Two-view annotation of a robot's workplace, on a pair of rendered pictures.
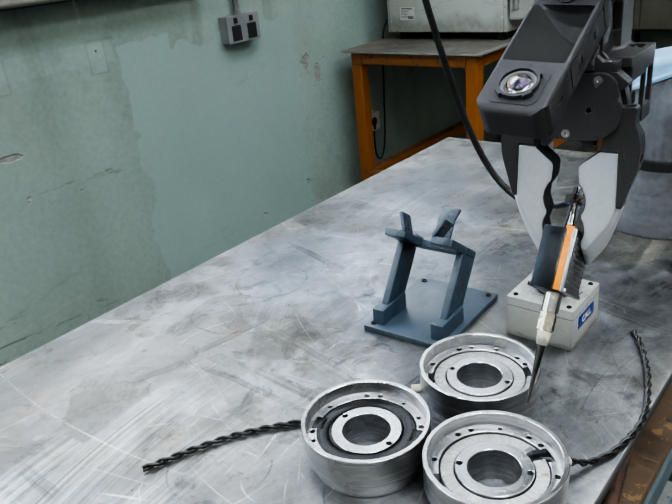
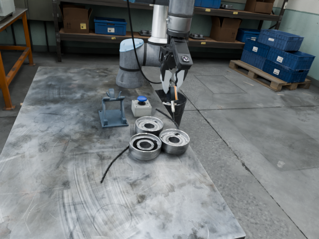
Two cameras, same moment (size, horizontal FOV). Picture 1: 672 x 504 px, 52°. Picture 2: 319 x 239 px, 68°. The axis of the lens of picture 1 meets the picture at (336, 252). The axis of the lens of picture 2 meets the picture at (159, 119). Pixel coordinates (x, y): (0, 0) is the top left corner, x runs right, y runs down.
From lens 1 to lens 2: 55 cm
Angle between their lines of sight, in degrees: 54
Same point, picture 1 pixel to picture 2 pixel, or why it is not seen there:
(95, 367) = (32, 172)
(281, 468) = (131, 163)
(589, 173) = (179, 74)
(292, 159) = not seen: outside the picture
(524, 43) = (179, 50)
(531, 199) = (166, 81)
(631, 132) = not seen: hidden behind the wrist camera
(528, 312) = (140, 110)
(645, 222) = (132, 84)
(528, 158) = (167, 72)
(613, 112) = not seen: hidden behind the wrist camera
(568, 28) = (184, 46)
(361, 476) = (157, 152)
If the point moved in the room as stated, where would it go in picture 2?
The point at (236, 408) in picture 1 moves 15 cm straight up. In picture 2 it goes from (100, 158) to (99, 116)
